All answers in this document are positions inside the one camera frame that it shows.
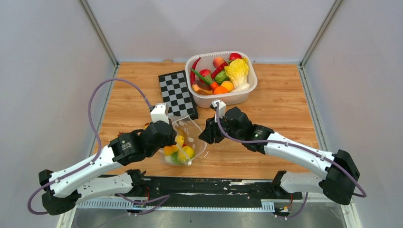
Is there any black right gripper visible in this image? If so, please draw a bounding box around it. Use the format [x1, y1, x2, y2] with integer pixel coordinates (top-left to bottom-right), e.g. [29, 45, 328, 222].
[199, 114, 243, 145]

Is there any yellow mango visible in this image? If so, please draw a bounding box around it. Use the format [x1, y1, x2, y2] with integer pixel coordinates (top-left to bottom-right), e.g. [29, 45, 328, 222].
[163, 145, 179, 156]

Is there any clear dotted zip bag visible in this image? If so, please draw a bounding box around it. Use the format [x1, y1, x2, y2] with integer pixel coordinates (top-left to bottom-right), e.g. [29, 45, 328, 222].
[159, 116, 207, 166]

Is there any pink peach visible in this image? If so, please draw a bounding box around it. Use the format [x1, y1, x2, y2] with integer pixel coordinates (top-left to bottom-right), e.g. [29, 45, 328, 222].
[212, 57, 225, 69]

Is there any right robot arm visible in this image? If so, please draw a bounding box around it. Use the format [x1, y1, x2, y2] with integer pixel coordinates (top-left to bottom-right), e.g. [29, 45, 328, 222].
[199, 107, 366, 205]

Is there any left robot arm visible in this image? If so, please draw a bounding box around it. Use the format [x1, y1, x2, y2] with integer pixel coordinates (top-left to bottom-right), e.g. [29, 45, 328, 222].
[38, 121, 178, 215]

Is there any white plastic food tub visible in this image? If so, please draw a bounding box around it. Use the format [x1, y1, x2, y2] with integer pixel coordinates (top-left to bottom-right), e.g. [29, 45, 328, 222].
[185, 51, 258, 108]

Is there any orange tangerine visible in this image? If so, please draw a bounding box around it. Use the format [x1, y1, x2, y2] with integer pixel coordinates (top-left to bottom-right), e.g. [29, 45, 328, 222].
[213, 86, 229, 95]

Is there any small yellow orange fruit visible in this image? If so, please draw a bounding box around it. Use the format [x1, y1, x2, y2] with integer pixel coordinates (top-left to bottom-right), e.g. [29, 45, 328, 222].
[221, 80, 235, 92]

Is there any chocolate glazed eclair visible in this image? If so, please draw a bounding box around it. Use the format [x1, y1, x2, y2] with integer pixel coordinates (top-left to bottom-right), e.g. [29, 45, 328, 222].
[192, 80, 213, 95]

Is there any green striped cabbage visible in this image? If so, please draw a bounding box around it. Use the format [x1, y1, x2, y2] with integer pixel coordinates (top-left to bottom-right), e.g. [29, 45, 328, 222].
[214, 70, 229, 84]

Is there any green onion stalk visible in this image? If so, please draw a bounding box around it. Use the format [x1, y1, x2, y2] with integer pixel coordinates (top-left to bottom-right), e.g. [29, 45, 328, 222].
[191, 69, 214, 85]

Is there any yellow napa cabbage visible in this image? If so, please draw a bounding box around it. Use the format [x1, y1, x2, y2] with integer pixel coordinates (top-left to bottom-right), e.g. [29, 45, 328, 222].
[224, 58, 250, 93]

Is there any red pepper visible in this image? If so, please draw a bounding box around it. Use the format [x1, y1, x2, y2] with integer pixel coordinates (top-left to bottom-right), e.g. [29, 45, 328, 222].
[211, 61, 228, 79]

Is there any red apple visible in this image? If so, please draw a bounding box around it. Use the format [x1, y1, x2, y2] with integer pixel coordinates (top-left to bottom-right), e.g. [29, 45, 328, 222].
[199, 69, 212, 85]
[229, 52, 242, 61]

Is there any black white checkerboard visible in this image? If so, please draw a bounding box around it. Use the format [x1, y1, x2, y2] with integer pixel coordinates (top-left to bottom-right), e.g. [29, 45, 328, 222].
[158, 70, 199, 120]

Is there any long red chili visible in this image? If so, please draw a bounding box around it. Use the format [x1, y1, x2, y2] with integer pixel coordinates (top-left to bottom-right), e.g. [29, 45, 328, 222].
[190, 56, 201, 86]

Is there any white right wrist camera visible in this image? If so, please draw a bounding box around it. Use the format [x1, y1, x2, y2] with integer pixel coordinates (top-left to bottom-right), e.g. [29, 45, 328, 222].
[211, 99, 226, 122]

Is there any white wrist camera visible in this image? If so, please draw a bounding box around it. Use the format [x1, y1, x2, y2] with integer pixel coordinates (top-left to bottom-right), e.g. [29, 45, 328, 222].
[150, 103, 170, 124]
[211, 99, 226, 122]

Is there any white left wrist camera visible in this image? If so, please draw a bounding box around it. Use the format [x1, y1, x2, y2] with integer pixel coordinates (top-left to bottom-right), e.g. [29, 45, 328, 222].
[150, 103, 170, 124]

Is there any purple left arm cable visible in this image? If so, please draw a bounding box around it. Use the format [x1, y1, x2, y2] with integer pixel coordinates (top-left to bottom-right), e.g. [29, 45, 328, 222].
[27, 78, 171, 216]

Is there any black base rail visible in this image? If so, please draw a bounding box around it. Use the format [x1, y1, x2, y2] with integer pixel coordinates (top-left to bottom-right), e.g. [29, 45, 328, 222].
[124, 176, 303, 208]

